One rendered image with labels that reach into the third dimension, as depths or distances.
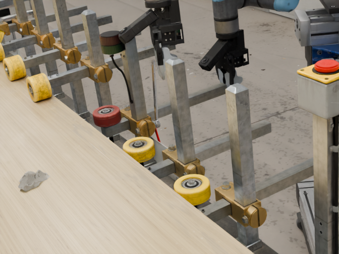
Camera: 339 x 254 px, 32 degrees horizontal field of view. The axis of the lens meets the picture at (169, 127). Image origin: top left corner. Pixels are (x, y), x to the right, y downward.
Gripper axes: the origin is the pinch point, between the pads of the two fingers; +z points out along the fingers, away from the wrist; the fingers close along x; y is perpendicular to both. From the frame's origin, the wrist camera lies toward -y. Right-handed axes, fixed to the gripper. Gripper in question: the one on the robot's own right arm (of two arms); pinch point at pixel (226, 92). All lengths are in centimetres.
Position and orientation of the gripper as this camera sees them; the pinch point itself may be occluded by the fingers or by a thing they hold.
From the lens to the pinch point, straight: 194.4
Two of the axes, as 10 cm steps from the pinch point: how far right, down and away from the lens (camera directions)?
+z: 1.2, 8.9, 4.4
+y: 8.5, -3.2, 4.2
